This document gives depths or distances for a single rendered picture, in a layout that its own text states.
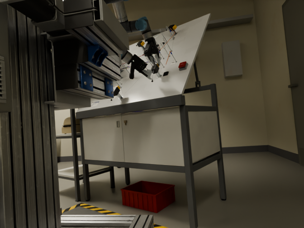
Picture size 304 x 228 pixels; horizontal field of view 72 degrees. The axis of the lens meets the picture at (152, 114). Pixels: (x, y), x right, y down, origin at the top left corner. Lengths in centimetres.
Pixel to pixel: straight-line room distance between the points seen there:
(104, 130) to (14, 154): 121
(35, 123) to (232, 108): 389
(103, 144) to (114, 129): 21
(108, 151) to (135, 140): 33
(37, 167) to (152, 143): 89
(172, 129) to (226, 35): 347
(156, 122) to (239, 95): 310
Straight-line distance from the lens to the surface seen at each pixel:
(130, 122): 166
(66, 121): 243
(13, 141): 77
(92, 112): 195
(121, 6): 155
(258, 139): 450
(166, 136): 146
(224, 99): 437
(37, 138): 84
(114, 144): 181
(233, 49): 442
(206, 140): 165
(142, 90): 164
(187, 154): 139
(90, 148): 208
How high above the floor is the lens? 70
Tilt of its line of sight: 3 degrees up
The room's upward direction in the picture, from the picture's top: 5 degrees counter-clockwise
